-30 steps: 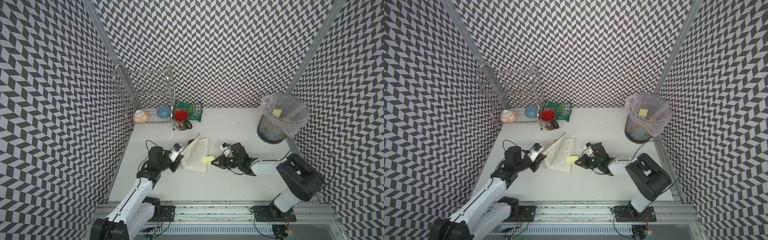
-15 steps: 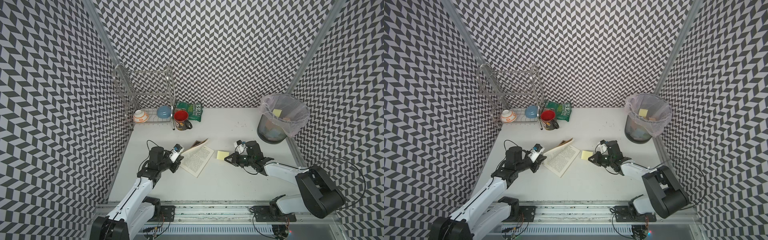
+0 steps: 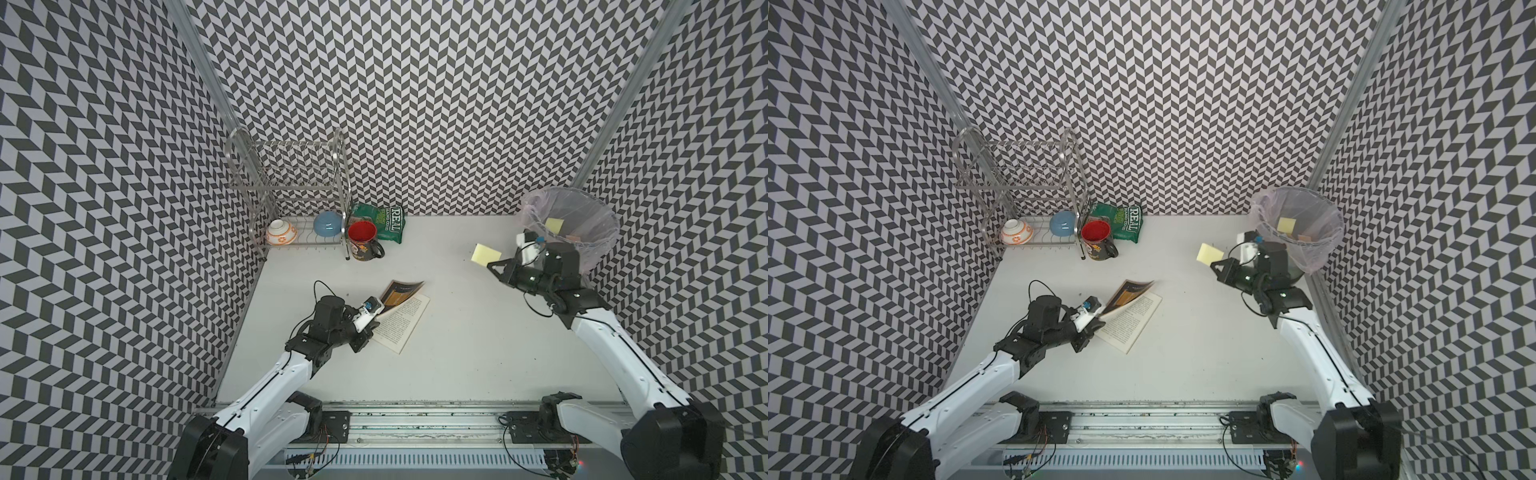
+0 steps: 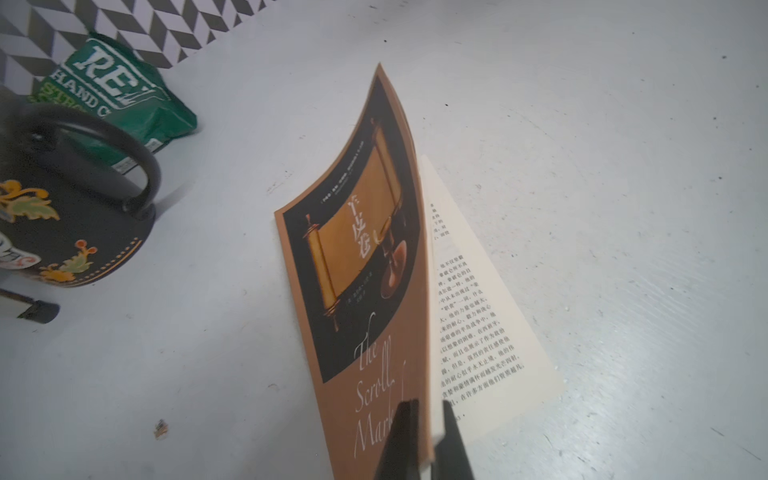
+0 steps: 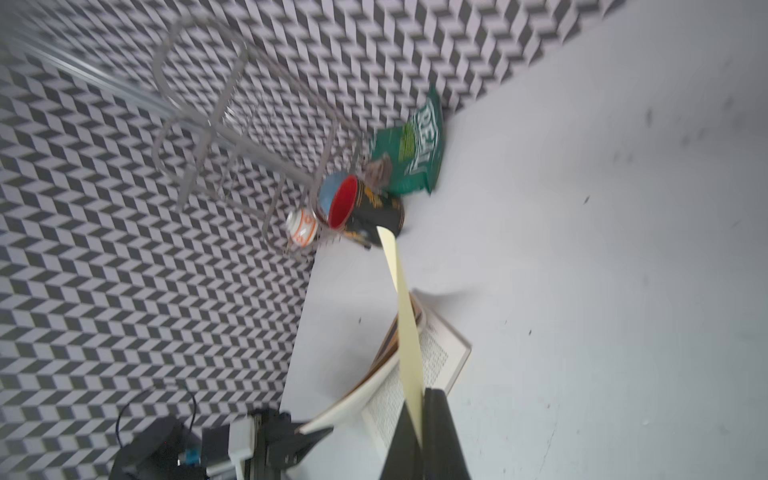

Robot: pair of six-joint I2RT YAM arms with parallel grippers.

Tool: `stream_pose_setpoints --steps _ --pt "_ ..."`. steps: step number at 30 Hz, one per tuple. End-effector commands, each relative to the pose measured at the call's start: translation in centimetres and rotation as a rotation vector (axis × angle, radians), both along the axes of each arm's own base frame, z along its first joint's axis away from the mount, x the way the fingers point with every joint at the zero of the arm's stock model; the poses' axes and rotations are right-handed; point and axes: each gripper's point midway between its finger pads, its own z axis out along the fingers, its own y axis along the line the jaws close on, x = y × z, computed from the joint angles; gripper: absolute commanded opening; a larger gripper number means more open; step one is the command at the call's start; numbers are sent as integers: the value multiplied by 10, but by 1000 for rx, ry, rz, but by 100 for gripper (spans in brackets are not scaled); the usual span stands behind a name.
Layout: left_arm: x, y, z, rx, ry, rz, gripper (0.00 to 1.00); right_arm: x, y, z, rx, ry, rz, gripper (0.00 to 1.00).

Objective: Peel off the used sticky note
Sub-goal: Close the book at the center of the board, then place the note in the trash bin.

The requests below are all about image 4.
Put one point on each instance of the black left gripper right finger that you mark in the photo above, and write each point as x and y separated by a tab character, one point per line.
451	460

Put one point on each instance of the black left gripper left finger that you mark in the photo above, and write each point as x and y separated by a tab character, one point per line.
399	459

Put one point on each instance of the brown black scroll book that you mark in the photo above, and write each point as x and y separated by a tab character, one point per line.
397	300

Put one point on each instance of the green snack bag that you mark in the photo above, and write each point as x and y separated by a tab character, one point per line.
105	79

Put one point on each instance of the silver wire dish rack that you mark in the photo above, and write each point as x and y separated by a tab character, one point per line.
17	306

